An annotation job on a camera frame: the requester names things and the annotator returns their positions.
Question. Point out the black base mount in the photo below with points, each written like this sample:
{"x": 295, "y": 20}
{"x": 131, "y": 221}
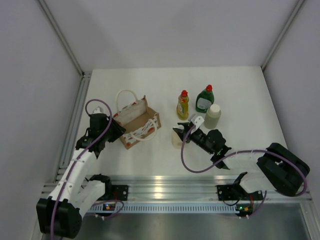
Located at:
{"x": 118, "y": 192}
{"x": 226, "y": 193}

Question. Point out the left aluminium frame post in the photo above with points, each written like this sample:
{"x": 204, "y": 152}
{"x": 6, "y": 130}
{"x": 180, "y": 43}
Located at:
{"x": 81, "y": 95}

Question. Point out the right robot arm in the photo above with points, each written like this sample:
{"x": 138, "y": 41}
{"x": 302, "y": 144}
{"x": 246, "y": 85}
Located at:
{"x": 272, "y": 168}

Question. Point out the yellow bottle red cap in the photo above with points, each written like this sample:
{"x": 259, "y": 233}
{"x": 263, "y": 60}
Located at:
{"x": 182, "y": 109}

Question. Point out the right aluminium frame post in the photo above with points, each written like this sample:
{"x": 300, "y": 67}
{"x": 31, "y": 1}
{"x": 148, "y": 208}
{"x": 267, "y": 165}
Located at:
{"x": 288, "y": 23}

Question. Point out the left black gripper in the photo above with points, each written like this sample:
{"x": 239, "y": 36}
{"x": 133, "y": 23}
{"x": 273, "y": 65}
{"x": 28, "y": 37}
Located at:
{"x": 118, "y": 131}

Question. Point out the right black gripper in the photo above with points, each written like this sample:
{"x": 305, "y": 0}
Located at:
{"x": 186, "y": 125}

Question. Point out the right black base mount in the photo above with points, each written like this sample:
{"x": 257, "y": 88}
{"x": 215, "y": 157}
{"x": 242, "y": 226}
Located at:
{"x": 226, "y": 193}

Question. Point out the dark green bottle red cap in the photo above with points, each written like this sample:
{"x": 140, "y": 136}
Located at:
{"x": 204, "y": 99}

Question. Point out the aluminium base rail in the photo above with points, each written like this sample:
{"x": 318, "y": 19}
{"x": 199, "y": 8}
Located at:
{"x": 169, "y": 189}

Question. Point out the cream bottle white pump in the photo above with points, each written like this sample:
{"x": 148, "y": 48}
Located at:
{"x": 175, "y": 140}

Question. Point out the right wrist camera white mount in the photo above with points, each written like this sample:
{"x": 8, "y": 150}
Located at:
{"x": 196, "y": 120}

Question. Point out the aluminium frame post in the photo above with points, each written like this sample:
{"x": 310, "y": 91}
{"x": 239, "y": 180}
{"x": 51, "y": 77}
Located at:
{"x": 81, "y": 95}
{"x": 288, "y": 23}

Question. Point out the white slotted cable duct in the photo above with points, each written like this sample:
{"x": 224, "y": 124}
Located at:
{"x": 177, "y": 208}

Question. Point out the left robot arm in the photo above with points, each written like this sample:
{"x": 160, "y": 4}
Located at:
{"x": 61, "y": 213}

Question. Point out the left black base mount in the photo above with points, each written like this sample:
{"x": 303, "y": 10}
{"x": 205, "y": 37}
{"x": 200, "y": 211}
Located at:
{"x": 118, "y": 192}

